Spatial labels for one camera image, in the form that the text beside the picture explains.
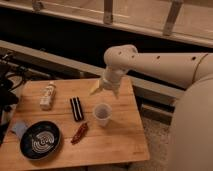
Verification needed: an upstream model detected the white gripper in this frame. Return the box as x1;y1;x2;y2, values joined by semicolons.
90;66;128;98

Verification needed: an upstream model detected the red chili pepper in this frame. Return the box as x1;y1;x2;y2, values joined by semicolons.
71;123;88;144

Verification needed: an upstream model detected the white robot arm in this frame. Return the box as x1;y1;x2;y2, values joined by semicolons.
90;44;213;171

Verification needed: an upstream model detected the black striped rectangular block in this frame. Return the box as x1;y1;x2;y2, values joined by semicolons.
70;97;84;122

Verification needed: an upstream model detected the wooden table board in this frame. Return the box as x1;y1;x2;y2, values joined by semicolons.
0;77;150;171

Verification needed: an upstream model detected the black patterned bowl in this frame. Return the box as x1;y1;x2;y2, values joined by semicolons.
20;121;61;160

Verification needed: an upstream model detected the blue grey cloth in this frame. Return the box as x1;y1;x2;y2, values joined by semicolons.
11;121;28;139

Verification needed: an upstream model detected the black equipment with cables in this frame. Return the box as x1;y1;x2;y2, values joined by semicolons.
0;51;26;145

